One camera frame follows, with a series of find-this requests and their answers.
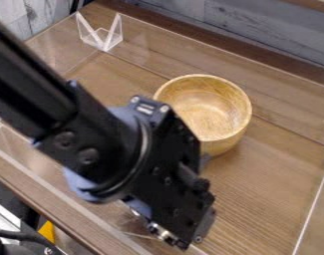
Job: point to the brown wooden bowl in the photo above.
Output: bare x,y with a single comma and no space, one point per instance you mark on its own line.
215,107

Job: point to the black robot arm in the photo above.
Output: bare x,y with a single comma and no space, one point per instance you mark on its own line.
132,153

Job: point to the yellow warning sticker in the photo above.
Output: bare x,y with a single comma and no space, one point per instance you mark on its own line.
48,231

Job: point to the clear acrylic corner bracket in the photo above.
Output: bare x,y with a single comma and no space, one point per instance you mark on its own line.
101,38

